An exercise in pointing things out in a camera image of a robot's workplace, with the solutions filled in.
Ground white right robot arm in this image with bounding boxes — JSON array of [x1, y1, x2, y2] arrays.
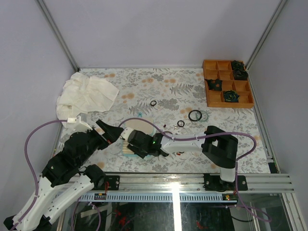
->
[[122, 126, 238, 190]]

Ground green jade bangle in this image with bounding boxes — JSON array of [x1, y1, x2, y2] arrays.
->
[[194, 110, 209, 122]]

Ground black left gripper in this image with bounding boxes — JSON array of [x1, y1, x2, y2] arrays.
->
[[79, 120, 125, 167]]

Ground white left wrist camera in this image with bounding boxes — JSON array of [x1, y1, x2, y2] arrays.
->
[[66, 116, 92, 133]]

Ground large black bangle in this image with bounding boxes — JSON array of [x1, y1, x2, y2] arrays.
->
[[188, 109, 203, 122]]

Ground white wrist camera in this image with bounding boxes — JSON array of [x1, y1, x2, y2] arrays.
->
[[66, 116, 92, 133], [120, 128, 134, 140]]

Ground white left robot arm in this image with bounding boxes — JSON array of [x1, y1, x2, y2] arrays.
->
[[4, 120, 123, 231]]

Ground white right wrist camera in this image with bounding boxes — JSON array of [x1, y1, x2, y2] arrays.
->
[[120, 128, 134, 140]]

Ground black scrunchie top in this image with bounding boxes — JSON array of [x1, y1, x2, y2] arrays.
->
[[231, 60, 245, 71]]

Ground black orange scrunchie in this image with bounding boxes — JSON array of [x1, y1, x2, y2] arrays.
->
[[205, 78, 222, 91]]

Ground wooden compartment tray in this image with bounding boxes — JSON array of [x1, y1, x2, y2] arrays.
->
[[203, 60, 254, 109]]

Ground aluminium rail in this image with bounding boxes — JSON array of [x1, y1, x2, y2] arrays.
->
[[106, 172, 295, 193]]

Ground black green scrunchie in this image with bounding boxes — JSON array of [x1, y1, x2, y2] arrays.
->
[[223, 90, 240, 103]]

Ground floral table mat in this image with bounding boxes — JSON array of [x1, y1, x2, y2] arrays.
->
[[80, 69, 270, 173]]

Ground white crumpled cloth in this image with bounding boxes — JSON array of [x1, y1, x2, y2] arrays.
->
[[56, 72, 119, 120]]

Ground teal jewelry box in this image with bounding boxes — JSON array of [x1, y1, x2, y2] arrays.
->
[[122, 120, 155, 157]]

